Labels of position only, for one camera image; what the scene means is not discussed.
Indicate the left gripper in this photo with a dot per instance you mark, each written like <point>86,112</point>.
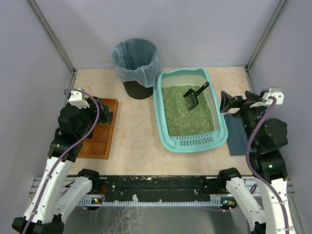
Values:
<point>103,112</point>

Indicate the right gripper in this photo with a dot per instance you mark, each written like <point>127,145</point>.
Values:
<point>239,104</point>

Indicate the black litter scoop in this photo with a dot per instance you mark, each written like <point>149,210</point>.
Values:
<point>191,96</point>

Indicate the teal litter box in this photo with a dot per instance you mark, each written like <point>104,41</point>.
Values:
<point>191,143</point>

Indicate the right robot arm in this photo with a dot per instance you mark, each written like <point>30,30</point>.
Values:
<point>265,138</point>

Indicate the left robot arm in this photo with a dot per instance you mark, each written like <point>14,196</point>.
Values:
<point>49,211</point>

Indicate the green cat litter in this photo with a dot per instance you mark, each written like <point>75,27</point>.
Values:
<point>180,121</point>

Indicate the dark green item in tray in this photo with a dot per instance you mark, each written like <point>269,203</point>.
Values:
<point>105,116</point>

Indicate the wooden compartment tray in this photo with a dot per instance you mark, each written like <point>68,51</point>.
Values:
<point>99,144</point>

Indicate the blue cloth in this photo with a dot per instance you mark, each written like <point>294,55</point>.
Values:
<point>237,140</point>

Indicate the black trash bin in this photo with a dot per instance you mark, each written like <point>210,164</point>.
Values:
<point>137,91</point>

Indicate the blue trash bag liner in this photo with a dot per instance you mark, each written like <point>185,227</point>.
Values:
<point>136,60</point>

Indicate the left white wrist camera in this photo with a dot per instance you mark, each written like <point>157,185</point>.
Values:
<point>78,99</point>

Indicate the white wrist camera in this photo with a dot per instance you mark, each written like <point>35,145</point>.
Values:
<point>267,95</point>
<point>78,99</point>

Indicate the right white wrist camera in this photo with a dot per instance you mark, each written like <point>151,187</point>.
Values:
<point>267,95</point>

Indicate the black mounting rail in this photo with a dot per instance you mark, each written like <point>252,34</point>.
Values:
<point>165,191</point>

